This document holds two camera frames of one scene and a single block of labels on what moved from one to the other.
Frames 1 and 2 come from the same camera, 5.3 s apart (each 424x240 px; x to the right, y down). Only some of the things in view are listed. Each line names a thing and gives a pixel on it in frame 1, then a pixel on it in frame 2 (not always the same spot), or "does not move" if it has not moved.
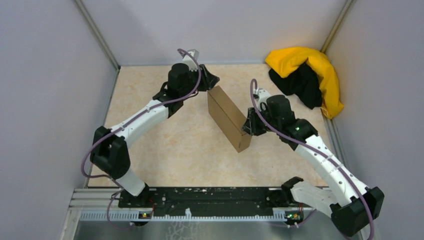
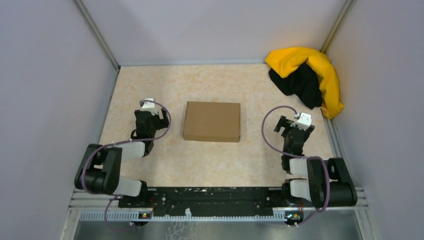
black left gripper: (208, 79) to (164, 119)
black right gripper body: (257, 127) to (285, 134)
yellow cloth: (280, 61) does not move
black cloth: (305, 84) does not move
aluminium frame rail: (103, 205) does not move
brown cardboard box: (228, 118) to (212, 121)
